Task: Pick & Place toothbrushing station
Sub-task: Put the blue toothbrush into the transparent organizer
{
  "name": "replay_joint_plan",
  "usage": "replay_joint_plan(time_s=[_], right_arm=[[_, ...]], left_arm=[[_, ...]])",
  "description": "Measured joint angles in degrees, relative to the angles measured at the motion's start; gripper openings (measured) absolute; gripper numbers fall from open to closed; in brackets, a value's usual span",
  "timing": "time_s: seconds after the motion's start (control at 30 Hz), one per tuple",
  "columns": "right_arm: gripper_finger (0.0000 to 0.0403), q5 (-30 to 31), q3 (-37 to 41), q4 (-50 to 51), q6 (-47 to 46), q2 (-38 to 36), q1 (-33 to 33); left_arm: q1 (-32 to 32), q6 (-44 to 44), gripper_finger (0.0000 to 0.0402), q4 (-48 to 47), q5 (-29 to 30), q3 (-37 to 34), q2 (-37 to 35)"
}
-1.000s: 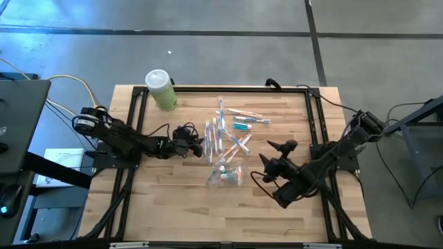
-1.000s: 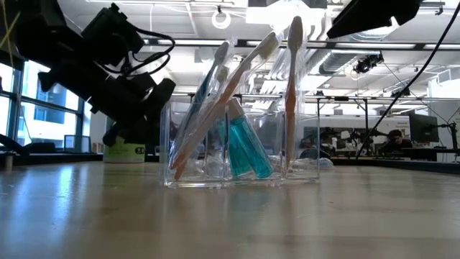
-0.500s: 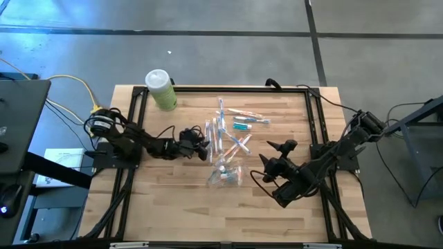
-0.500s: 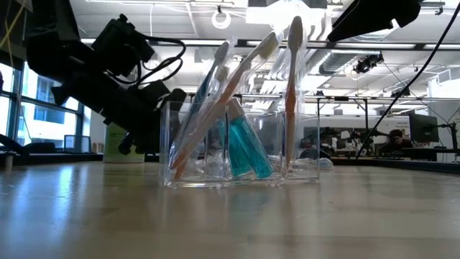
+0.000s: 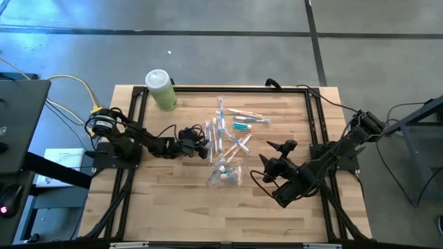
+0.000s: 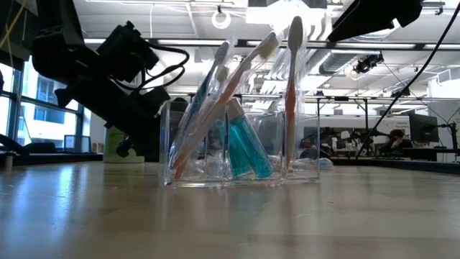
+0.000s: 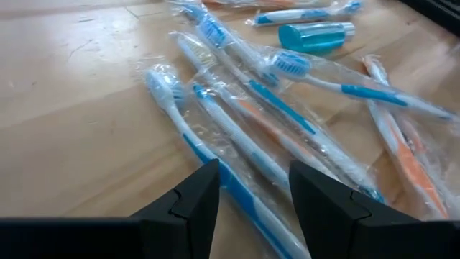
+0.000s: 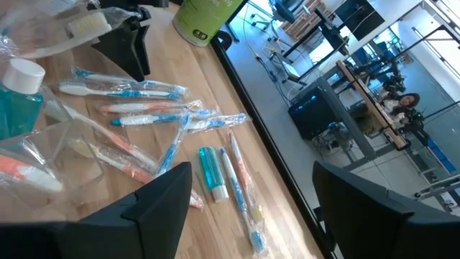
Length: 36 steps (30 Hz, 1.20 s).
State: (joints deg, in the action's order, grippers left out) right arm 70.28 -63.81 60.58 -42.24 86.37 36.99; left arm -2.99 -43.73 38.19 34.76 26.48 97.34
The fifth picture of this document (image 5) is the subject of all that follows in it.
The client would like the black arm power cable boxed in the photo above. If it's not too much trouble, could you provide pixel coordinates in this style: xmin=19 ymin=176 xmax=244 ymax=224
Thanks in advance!
xmin=296 ymin=84 xmax=361 ymax=114

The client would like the thin black floor cable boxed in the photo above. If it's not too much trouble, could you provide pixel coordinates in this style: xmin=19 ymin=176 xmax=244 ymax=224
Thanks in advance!
xmin=374 ymin=101 xmax=443 ymax=209

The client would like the yellow cable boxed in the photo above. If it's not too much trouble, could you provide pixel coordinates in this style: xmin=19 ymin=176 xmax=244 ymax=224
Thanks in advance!
xmin=0 ymin=57 xmax=104 ymax=117

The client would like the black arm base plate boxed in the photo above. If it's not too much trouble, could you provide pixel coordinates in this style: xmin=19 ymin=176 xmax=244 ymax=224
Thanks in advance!
xmin=92 ymin=140 xmax=143 ymax=170
xmin=309 ymin=140 xmax=361 ymax=173

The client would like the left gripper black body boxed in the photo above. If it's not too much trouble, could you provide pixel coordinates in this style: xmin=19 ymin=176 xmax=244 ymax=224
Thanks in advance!
xmin=178 ymin=127 xmax=205 ymax=156

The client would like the grey-blue metal table frame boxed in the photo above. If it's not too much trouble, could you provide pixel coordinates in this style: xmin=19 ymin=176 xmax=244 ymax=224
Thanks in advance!
xmin=383 ymin=95 xmax=443 ymax=202

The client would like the black cable bundle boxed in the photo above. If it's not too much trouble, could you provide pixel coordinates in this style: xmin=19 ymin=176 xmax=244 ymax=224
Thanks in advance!
xmin=320 ymin=186 xmax=372 ymax=241
xmin=82 ymin=168 xmax=136 ymax=240

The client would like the black table frame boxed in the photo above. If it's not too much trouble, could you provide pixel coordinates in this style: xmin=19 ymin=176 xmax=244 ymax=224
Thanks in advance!
xmin=79 ymin=84 xmax=373 ymax=243

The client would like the silver aluminium extrusion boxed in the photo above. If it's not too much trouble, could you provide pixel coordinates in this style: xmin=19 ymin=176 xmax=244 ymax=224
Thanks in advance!
xmin=302 ymin=242 xmax=344 ymax=249
xmin=109 ymin=241 xmax=150 ymax=249

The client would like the black beam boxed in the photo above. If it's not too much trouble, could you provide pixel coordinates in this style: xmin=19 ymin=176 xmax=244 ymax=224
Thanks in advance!
xmin=21 ymin=151 xmax=93 ymax=190

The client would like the clear acrylic organizer box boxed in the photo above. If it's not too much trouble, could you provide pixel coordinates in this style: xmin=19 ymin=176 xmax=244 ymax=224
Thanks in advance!
xmin=206 ymin=161 xmax=248 ymax=190

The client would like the black computer mouse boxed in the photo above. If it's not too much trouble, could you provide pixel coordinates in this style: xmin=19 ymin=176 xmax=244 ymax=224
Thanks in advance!
xmin=0 ymin=184 xmax=23 ymax=219

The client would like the white paper booklet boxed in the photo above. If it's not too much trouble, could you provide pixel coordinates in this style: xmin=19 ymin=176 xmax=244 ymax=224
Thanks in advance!
xmin=35 ymin=147 xmax=87 ymax=188

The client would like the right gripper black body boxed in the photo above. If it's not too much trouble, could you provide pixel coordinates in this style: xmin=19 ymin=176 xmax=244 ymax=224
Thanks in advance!
xmin=264 ymin=139 xmax=300 ymax=184

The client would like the green disinfecting wipes canister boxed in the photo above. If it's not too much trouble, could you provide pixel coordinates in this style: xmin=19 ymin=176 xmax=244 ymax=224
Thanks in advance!
xmin=144 ymin=68 xmax=179 ymax=112

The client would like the dark grey side table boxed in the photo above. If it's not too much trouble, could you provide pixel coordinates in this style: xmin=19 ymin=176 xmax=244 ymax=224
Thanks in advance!
xmin=0 ymin=78 xmax=52 ymax=174

